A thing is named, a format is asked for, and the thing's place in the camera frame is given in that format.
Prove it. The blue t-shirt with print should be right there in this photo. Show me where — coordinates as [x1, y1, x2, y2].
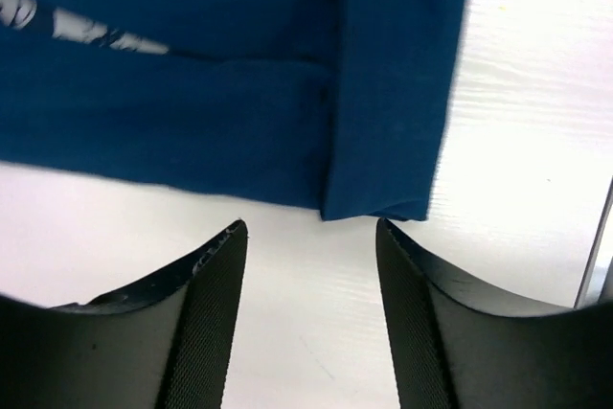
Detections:
[1, 0, 465, 220]

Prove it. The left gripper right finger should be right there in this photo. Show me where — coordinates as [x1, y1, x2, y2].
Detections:
[375, 219, 612, 408]

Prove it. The aluminium front rail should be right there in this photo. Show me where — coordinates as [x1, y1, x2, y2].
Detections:
[574, 182, 612, 309]

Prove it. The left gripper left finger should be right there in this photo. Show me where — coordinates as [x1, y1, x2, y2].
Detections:
[1, 220, 248, 409]

